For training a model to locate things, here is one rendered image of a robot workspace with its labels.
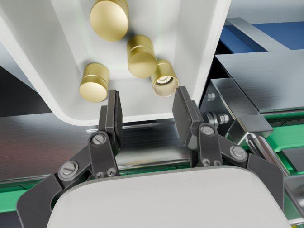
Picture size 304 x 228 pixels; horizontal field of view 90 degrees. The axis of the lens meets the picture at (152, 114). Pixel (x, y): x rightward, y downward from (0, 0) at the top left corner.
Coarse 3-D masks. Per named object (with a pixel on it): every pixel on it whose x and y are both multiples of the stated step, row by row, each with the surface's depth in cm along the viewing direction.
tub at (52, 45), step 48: (0, 0) 10; (48, 0) 15; (144, 0) 16; (192, 0) 14; (48, 48) 15; (96, 48) 19; (192, 48) 16; (48, 96) 16; (144, 96) 21; (192, 96) 18
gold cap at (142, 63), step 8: (136, 40) 18; (144, 40) 18; (128, 48) 18; (136, 48) 17; (144, 48) 16; (152, 48) 18; (128, 56) 17; (136, 56) 16; (144, 56) 16; (152, 56) 16; (128, 64) 17; (136, 64) 17; (144, 64) 17; (152, 64) 17; (136, 72) 18; (144, 72) 18; (152, 72) 18
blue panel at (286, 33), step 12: (252, 24) 38; (264, 24) 38; (276, 24) 38; (288, 24) 38; (300, 24) 38; (228, 36) 33; (276, 36) 33; (288, 36) 33; (300, 36) 33; (228, 48) 30; (240, 48) 29; (300, 48) 29
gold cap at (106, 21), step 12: (96, 0) 13; (108, 0) 12; (120, 0) 14; (96, 12) 13; (108, 12) 13; (120, 12) 13; (96, 24) 14; (108, 24) 14; (120, 24) 14; (108, 36) 14; (120, 36) 15
